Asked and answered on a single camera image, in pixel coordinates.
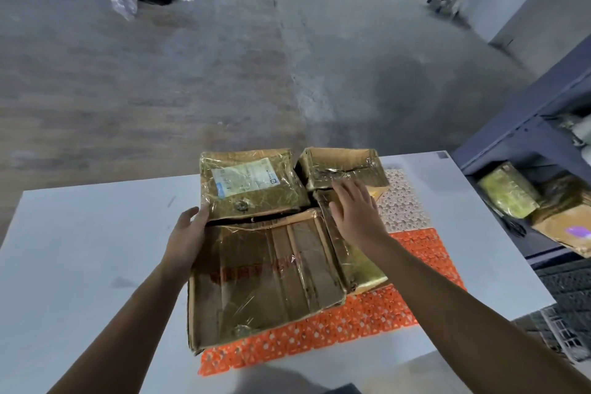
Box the person's left hand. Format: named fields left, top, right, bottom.
left=159, top=206, right=211, bottom=284

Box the person's right hand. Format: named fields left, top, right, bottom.
left=328, top=179, right=391, bottom=254

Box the green taped parcel tall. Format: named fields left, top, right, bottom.
left=313, top=188, right=390, bottom=296

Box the taped brown parcel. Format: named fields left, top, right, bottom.
left=297, top=147, right=390, bottom=201

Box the taped parcel with white label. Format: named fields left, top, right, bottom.
left=199, top=148, right=311, bottom=223

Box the large taped carton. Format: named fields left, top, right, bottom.
left=187, top=209, right=347, bottom=355

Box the yellow parcel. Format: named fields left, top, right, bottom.
left=478, top=161, right=544, bottom=219

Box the brown parcel with purple label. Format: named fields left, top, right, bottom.
left=531, top=176, right=591, bottom=259

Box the person's right forearm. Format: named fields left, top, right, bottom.
left=364, top=231, right=591, bottom=394

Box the person's left forearm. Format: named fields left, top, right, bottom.
left=46, top=264, right=185, bottom=394

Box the white perforated plastic mat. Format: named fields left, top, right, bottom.
left=376, top=169, right=433, bottom=234

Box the white table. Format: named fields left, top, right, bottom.
left=0, top=150, right=555, bottom=394

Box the orange perforated plastic mat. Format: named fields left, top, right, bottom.
left=198, top=228, right=467, bottom=377

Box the dark blue metal shelf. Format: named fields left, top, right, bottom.
left=451, top=33, right=591, bottom=270

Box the grey plastic lattice crate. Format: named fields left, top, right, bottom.
left=512, top=259, right=591, bottom=364

